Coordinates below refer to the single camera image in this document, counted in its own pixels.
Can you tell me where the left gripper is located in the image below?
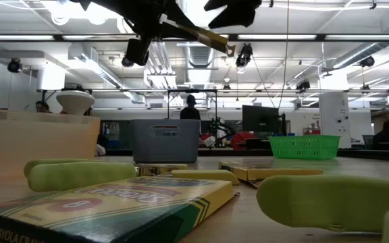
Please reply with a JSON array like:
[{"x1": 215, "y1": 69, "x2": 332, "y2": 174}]
[{"x1": 113, "y1": 0, "x2": 201, "y2": 67}]

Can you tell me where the black ceiling spotlight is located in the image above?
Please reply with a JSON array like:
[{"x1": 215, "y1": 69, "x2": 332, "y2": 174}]
[
  {"x1": 234, "y1": 43, "x2": 254, "y2": 68},
  {"x1": 7, "y1": 57, "x2": 23, "y2": 74},
  {"x1": 121, "y1": 55, "x2": 136, "y2": 68},
  {"x1": 359, "y1": 55, "x2": 376, "y2": 68},
  {"x1": 295, "y1": 79, "x2": 312, "y2": 92}
]

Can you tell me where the person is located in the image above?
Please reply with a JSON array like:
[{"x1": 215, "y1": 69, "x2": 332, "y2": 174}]
[
  {"x1": 371, "y1": 119, "x2": 389, "y2": 151},
  {"x1": 180, "y1": 94, "x2": 202, "y2": 121},
  {"x1": 34, "y1": 100, "x2": 52, "y2": 114}
]

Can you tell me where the black overhead light bar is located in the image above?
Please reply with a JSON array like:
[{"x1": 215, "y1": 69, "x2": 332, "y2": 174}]
[{"x1": 0, "y1": 32, "x2": 389, "y2": 43}]

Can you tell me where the black computer monitor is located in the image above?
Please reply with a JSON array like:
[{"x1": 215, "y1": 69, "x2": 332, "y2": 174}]
[{"x1": 242, "y1": 105, "x2": 280, "y2": 134}]

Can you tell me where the gray plastic storage bin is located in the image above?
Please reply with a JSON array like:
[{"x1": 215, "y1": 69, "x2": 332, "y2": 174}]
[{"x1": 130, "y1": 118, "x2": 201, "y2": 165}]

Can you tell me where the white dome lamp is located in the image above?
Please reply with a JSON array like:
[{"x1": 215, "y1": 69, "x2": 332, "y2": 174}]
[{"x1": 55, "y1": 90, "x2": 97, "y2": 116}]

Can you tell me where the blue storage shelf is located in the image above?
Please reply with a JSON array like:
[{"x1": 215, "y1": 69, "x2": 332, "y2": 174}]
[{"x1": 100, "y1": 121, "x2": 121, "y2": 150}]

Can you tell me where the white pillar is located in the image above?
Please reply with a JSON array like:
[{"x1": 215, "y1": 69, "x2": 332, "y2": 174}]
[{"x1": 318, "y1": 92, "x2": 353, "y2": 149}]

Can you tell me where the green plastic mesh basket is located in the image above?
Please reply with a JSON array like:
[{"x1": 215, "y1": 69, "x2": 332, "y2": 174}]
[{"x1": 268, "y1": 134, "x2": 341, "y2": 161}]

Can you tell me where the translucent orange plastic tray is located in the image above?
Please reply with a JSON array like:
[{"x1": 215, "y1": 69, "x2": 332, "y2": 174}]
[{"x1": 0, "y1": 109, "x2": 101, "y2": 185}]

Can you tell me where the silver ventilation duct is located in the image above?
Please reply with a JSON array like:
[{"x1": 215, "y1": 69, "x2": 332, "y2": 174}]
[{"x1": 180, "y1": 0, "x2": 226, "y2": 68}]

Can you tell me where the black metal frame stand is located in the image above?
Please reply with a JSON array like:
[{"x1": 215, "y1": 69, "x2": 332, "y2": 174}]
[
  {"x1": 40, "y1": 86, "x2": 93, "y2": 114},
  {"x1": 166, "y1": 88, "x2": 218, "y2": 119}
]

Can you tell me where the black metal table frame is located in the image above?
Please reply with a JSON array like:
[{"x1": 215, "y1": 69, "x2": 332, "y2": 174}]
[{"x1": 105, "y1": 147, "x2": 389, "y2": 162}]

